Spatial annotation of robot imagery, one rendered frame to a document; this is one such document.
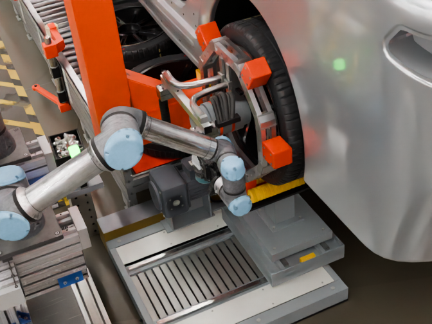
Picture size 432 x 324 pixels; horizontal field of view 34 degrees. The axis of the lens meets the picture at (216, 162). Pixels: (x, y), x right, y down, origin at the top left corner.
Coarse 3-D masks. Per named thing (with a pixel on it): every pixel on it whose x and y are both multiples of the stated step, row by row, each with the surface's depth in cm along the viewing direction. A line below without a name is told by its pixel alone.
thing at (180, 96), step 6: (162, 78) 277; (168, 84) 273; (168, 90) 274; (174, 90) 269; (180, 90) 269; (174, 96) 270; (180, 96) 265; (186, 96) 265; (180, 102) 265; (186, 102) 261; (186, 108) 259; (192, 114) 255; (198, 126) 253; (204, 126) 248; (210, 126) 249; (204, 132) 249
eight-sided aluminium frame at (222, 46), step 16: (208, 48) 274; (224, 48) 262; (208, 64) 288; (240, 64) 252; (240, 80) 254; (208, 96) 297; (256, 112) 250; (272, 112) 252; (256, 128) 254; (272, 128) 253; (256, 176) 271
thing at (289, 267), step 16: (224, 208) 338; (240, 224) 330; (240, 240) 326; (336, 240) 316; (256, 256) 311; (288, 256) 311; (304, 256) 305; (320, 256) 308; (336, 256) 313; (272, 272) 305; (288, 272) 304; (304, 272) 309
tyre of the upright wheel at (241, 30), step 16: (256, 16) 271; (224, 32) 277; (240, 32) 262; (256, 32) 258; (256, 48) 253; (272, 48) 252; (272, 64) 249; (272, 80) 249; (288, 80) 249; (288, 96) 249; (288, 112) 249; (288, 128) 251; (240, 144) 302; (304, 160) 262; (272, 176) 280; (288, 176) 267
